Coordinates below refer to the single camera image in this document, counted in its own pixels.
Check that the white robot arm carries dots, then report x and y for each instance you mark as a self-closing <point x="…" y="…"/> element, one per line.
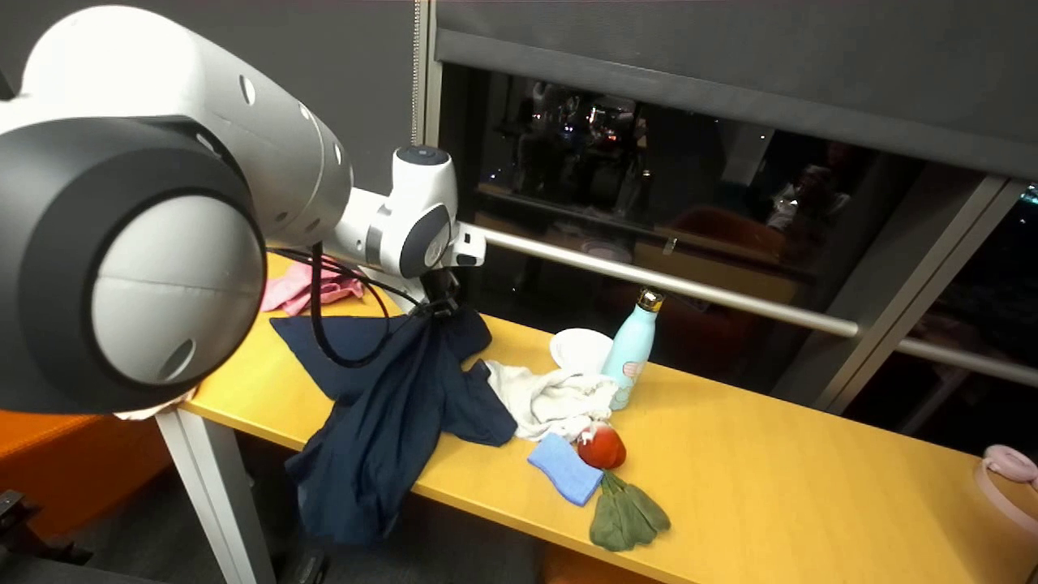
<point x="145" y="182"/>

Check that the green cloth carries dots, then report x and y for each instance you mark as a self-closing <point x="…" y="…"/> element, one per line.
<point x="626" y="516"/>

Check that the red plush toy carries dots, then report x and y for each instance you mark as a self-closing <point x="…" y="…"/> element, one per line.
<point x="601" y="447"/>

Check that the light blue cloth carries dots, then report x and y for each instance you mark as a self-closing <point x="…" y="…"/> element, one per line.
<point x="565" y="471"/>

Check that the pink cloth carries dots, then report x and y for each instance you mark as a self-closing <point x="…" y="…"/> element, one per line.
<point x="302" y="285"/>

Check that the white cloth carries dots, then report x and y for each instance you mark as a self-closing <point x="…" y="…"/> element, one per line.
<point x="551" y="403"/>
<point x="152" y="410"/>

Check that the metal window rail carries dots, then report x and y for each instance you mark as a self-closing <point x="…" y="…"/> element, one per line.
<point x="750" y="307"/>

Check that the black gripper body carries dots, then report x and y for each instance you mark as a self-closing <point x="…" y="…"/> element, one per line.
<point x="443" y="289"/>

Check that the orange chair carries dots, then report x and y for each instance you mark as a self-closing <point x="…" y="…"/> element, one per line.
<point x="75" y="469"/>

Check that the light blue water bottle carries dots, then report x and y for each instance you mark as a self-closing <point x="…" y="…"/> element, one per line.
<point x="632" y="347"/>

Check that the navy blue cloth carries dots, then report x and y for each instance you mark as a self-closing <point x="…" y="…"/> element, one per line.
<point x="406" y="379"/>

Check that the white cloth at table end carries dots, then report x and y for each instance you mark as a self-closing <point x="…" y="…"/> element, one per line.
<point x="152" y="410"/>

